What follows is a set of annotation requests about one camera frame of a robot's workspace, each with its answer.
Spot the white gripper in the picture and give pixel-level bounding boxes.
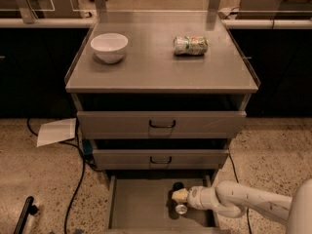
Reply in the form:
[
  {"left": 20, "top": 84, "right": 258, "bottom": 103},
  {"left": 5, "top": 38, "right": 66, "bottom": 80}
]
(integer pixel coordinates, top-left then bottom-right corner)
[{"left": 172, "top": 186, "right": 218, "bottom": 211}]

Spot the blue silver redbull can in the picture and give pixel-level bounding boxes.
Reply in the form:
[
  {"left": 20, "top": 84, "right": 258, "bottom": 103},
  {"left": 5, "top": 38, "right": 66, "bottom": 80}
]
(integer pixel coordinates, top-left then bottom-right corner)
[{"left": 172, "top": 182, "right": 188, "bottom": 215}]

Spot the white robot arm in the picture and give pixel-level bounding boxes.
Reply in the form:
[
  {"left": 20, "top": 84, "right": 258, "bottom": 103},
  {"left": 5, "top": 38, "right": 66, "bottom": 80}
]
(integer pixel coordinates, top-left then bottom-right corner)
[{"left": 172, "top": 179, "right": 312, "bottom": 234}]

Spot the grey open bottom drawer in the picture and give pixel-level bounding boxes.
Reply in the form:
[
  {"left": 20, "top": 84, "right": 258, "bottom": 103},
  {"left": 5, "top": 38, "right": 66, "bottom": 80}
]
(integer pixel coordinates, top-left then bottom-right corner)
[{"left": 104, "top": 172, "right": 222, "bottom": 234}]

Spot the grey middle drawer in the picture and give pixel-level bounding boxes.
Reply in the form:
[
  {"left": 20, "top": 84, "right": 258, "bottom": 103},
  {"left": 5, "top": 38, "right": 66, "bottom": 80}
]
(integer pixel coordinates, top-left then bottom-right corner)
[{"left": 93, "top": 149, "right": 228, "bottom": 170}]

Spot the grey drawer cabinet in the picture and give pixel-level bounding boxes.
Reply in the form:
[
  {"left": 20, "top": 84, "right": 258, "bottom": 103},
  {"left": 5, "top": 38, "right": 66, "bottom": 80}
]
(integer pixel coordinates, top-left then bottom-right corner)
[{"left": 63, "top": 10, "right": 261, "bottom": 234}]

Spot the grey top drawer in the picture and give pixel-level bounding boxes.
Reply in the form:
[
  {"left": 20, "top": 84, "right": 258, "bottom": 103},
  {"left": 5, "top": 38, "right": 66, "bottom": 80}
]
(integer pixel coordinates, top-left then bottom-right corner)
[{"left": 77, "top": 111, "right": 246, "bottom": 139}]

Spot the crushed green white can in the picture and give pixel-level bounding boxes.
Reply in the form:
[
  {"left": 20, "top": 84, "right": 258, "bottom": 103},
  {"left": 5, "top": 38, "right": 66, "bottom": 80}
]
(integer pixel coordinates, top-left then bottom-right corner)
[{"left": 174, "top": 36, "right": 209, "bottom": 56}]

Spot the white paper sheet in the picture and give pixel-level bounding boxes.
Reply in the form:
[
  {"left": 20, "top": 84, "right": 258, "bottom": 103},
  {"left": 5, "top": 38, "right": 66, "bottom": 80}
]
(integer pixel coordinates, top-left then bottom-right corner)
[{"left": 37, "top": 118, "right": 76, "bottom": 146}]

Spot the black bar on floor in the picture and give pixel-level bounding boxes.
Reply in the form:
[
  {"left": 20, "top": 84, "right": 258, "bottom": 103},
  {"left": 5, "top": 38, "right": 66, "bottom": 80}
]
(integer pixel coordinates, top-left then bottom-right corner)
[{"left": 14, "top": 196, "right": 39, "bottom": 234}]

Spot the white ceramic bowl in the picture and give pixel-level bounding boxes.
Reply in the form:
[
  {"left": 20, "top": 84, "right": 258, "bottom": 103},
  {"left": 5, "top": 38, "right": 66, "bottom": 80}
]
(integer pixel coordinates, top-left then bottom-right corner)
[{"left": 91, "top": 33, "right": 129, "bottom": 63}]

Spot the black floor cable right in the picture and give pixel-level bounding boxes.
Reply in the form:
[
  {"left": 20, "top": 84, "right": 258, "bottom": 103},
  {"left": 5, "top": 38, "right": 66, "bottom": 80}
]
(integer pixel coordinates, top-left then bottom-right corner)
[{"left": 227, "top": 151, "right": 253, "bottom": 234}]

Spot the black floor cable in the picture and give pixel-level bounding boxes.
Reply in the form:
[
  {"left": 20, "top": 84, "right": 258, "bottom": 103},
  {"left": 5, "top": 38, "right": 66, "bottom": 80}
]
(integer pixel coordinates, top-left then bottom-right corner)
[
  {"left": 26, "top": 117, "right": 98, "bottom": 234},
  {"left": 227, "top": 151, "right": 253, "bottom": 234}
]

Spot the black floor cable left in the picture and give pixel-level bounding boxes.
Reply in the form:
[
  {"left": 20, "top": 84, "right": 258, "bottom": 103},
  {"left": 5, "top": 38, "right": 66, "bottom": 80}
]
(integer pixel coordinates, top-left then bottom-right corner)
[{"left": 26, "top": 117, "right": 98, "bottom": 234}]

